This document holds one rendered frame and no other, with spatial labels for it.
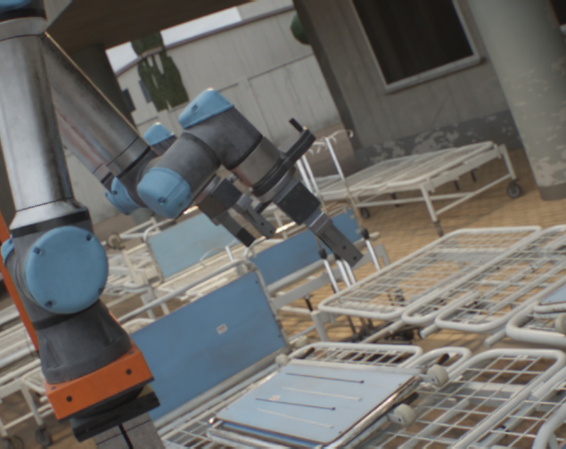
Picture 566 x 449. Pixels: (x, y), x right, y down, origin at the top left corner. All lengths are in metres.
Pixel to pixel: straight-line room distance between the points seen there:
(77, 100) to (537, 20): 5.28
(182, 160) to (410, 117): 9.47
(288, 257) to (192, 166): 3.54
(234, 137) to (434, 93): 9.00
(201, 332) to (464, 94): 7.03
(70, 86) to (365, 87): 9.83
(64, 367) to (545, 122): 5.40
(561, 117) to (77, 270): 5.48
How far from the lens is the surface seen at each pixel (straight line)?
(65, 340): 1.30
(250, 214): 1.75
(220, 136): 1.26
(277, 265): 4.73
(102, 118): 1.34
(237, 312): 3.33
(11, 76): 1.19
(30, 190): 1.18
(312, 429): 2.43
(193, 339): 3.25
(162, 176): 1.23
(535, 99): 6.38
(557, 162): 6.45
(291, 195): 1.26
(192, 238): 6.66
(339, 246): 1.29
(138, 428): 1.53
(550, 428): 1.44
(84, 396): 1.30
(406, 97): 10.59
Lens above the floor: 1.42
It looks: 8 degrees down
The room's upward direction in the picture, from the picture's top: 22 degrees counter-clockwise
